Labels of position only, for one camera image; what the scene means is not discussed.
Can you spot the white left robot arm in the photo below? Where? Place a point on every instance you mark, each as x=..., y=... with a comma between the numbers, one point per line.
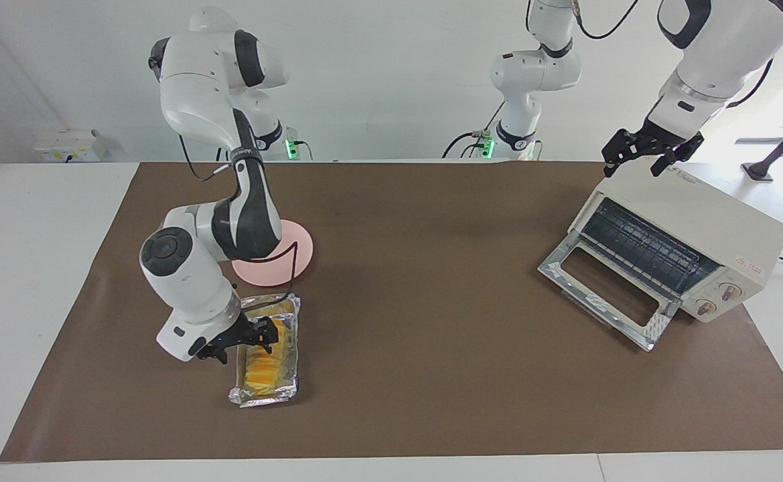
x=726, y=47

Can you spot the aluminium foil tray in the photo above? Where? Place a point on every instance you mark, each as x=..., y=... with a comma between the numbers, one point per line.
x=294, y=308

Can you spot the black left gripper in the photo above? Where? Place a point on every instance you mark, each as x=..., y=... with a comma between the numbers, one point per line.
x=659, y=144

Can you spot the white toaster oven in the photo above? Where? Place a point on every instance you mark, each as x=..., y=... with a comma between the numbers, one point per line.
x=699, y=214

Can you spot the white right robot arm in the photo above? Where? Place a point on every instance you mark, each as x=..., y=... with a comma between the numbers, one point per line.
x=190, y=281

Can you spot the white power box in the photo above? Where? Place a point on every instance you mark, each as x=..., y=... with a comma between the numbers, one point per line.
x=69, y=147

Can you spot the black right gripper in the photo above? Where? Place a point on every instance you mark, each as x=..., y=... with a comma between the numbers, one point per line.
x=230, y=338

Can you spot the golden bread loaf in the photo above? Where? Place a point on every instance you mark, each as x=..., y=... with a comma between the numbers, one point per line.
x=270, y=371

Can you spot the pink round plate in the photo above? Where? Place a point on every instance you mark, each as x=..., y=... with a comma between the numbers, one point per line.
x=299, y=251

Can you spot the brown paper mat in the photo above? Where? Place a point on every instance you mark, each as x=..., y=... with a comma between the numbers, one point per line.
x=431, y=368

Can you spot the glass oven door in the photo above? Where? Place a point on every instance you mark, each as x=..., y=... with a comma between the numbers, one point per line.
x=565, y=268

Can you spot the beige oven knob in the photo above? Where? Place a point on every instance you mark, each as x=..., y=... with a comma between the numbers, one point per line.
x=704, y=307
x=729, y=290

